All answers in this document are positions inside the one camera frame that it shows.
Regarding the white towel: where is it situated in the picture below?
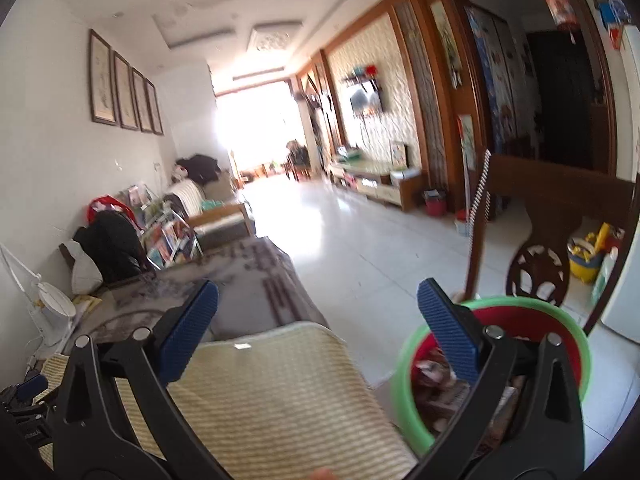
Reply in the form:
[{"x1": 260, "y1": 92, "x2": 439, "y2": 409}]
[{"x1": 167, "y1": 180, "x2": 203, "y2": 216}]

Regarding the red white dustpan set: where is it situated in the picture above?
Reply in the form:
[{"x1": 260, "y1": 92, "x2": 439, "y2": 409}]
[{"x1": 454, "y1": 155, "x2": 476, "y2": 238}]

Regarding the carved wooden chair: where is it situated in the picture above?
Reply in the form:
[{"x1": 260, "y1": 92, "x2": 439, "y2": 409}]
[{"x1": 462, "y1": 150, "x2": 636, "y2": 336}]

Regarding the diamond-shaped wall decoration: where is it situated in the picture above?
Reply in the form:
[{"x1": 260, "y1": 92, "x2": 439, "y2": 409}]
[{"x1": 302, "y1": 67, "x2": 321, "y2": 106}]

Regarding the patterned table cover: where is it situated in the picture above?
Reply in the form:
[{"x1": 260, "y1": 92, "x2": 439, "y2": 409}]
[{"x1": 75, "y1": 237, "x2": 331, "y2": 343}]

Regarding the small red waste bin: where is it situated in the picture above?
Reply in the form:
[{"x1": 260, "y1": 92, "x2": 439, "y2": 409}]
[{"x1": 422, "y1": 189, "x2": 448, "y2": 217}]

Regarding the wall-mounted television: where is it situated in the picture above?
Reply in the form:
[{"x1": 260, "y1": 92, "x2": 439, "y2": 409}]
[{"x1": 350, "y1": 85, "x2": 385, "y2": 116}]

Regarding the wooden dining chair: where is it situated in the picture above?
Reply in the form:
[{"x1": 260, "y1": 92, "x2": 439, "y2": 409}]
[{"x1": 285, "y1": 140, "x2": 313, "y2": 182}]

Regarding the wooden television cabinet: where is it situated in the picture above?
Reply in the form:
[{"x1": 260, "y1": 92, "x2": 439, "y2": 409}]
[{"x1": 327, "y1": 157, "x2": 426, "y2": 211}]

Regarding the white plastic bag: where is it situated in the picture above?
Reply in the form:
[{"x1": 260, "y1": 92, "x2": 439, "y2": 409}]
[{"x1": 70, "y1": 240, "x2": 104, "y2": 295}]

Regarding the black clothes pile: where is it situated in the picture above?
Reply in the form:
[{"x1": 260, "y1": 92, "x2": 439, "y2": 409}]
[{"x1": 175, "y1": 154, "x2": 223, "y2": 184}]

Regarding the white desk lamp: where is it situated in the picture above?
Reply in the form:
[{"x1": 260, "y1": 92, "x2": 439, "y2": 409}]
[{"x1": 0, "y1": 244, "x2": 77, "y2": 347}]

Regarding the hanging wall scroll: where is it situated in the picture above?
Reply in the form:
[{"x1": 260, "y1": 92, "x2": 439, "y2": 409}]
[{"x1": 430, "y1": 0, "x2": 463, "y2": 88}]

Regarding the red hanging lantern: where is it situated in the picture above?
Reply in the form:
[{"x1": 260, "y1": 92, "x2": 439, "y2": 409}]
[{"x1": 536, "y1": 0, "x2": 580, "y2": 33}]

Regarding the white refrigerator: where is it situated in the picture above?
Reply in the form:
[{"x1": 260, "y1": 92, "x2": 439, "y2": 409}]
[{"x1": 600, "y1": 25, "x2": 640, "y2": 331}]

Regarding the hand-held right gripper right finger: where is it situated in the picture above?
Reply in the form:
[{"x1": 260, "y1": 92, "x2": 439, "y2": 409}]
[{"x1": 410, "y1": 277, "x2": 586, "y2": 480}]

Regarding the green striped cloth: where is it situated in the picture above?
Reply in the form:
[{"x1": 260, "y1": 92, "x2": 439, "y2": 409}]
[{"x1": 37, "y1": 321, "x2": 418, "y2": 480}]

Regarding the yellow toy bucket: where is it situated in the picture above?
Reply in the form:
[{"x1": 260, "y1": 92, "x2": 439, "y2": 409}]
[{"x1": 567, "y1": 222, "x2": 626, "y2": 281}]

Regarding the printed door curtain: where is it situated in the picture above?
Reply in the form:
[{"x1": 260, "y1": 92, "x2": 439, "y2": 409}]
[{"x1": 465, "y1": 5, "x2": 543, "y2": 161}]

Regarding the black jacket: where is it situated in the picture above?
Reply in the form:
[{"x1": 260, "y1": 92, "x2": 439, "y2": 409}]
[{"x1": 75, "y1": 210, "x2": 146, "y2": 281}]

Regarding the red bin with green rim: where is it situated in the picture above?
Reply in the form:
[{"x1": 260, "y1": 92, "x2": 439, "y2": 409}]
[{"x1": 397, "y1": 296, "x2": 592, "y2": 453}]

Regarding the magazine rack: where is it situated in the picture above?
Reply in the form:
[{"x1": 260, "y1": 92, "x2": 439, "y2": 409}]
[{"x1": 120, "y1": 184, "x2": 203, "y2": 268}]

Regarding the stack of papers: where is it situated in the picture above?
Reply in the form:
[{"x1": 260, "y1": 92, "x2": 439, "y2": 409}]
[{"x1": 72, "y1": 294, "x2": 103, "y2": 318}]

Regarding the red bag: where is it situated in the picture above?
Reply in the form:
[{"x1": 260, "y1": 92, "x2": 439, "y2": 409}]
[{"x1": 87, "y1": 195, "x2": 133, "y2": 223}]

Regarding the wooden sofa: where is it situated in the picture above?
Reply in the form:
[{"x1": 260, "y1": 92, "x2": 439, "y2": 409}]
[{"x1": 165, "y1": 180, "x2": 256, "y2": 251}]

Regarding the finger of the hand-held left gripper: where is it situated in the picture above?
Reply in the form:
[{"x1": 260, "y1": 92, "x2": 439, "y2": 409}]
[{"x1": 0, "y1": 374, "x2": 51, "y2": 461}]

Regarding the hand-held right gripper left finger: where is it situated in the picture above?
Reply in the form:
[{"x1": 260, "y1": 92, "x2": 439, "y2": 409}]
[{"x1": 52, "y1": 277, "x2": 236, "y2": 480}]

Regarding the square ceiling light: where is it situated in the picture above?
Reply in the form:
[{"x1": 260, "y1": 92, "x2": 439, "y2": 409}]
[{"x1": 248, "y1": 22, "x2": 303, "y2": 53}]

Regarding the beige cushion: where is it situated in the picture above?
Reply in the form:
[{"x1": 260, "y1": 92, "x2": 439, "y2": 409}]
[{"x1": 202, "y1": 177, "x2": 236, "y2": 201}]

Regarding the wall shelf with containers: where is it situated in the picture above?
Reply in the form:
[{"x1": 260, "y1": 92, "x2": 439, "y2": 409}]
[{"x1": 341, "y1": 64, "x2": 383, "y2": 93}]

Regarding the framed wall picture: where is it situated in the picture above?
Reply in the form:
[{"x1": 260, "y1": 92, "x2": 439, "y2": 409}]
[
  {"x1": 112, "y1": 50, "x2": 139, "y2": 131},
  {"x1": 89, "y1": 29, "x2": 117, "y2": 125},
  {"x1": 145, "y1": 80, "x2": 164, "y2": 136},
  {"x1": 131, "y1": 67, "x2": 154, "y2": 134}
]

